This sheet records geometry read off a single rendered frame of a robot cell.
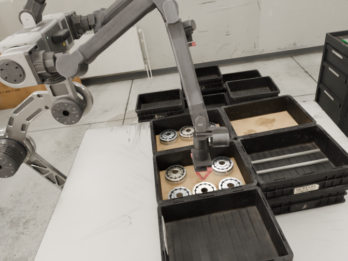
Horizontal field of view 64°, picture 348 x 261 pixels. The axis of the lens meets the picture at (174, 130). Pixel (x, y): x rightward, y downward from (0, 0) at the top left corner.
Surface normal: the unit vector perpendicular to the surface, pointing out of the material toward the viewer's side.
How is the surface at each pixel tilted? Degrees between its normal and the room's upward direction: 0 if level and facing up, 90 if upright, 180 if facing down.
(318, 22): 90
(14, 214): 0
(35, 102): 90
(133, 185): 0
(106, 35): 69
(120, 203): 0
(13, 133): 90
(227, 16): 90
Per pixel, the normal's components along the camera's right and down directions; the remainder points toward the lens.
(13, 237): -0.15, -0.80
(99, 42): 0.00, 0.25
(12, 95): 0.05, 0.57
